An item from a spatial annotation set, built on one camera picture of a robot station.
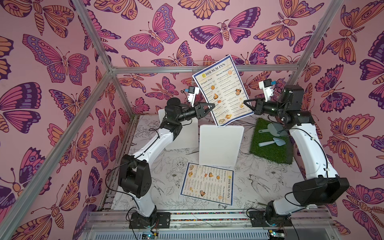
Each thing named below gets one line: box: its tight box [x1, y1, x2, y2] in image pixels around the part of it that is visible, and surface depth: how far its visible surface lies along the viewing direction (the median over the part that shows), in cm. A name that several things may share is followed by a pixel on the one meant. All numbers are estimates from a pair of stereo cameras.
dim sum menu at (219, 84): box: [192, 54, 254, 126], surface depth 72 cm
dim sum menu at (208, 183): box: [180, 162, 235, 206], surface depth 87 cm
